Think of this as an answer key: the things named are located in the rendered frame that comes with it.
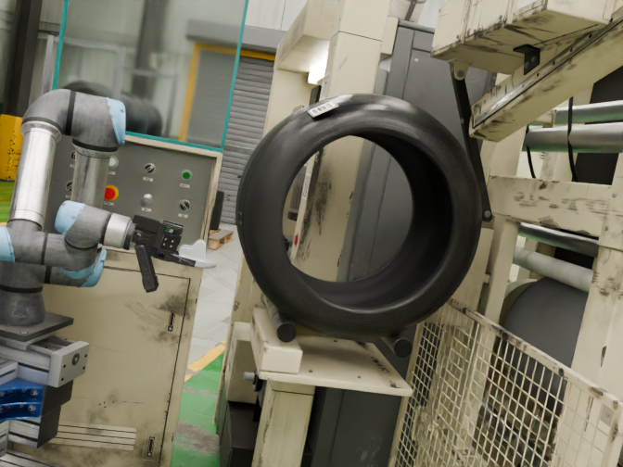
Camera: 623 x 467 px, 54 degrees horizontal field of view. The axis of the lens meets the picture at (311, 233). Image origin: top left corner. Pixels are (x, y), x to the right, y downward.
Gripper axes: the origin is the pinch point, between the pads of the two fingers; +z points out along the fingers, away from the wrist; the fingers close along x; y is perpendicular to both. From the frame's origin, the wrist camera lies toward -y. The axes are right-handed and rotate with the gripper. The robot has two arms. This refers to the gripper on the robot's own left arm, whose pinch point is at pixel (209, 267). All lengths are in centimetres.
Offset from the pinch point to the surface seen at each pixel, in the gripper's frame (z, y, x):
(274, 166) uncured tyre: 6.2, 27.1, -11.5
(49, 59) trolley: -145, 53, 373
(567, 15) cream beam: 47, 70, -35
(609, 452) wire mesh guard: 66, 0, -60
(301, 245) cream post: 24.3, 8.4, 26.1
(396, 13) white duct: 42, 95, 82
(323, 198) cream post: 26.1, 22.7, 26.2
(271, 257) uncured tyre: 11.4, 8.0, -11.8
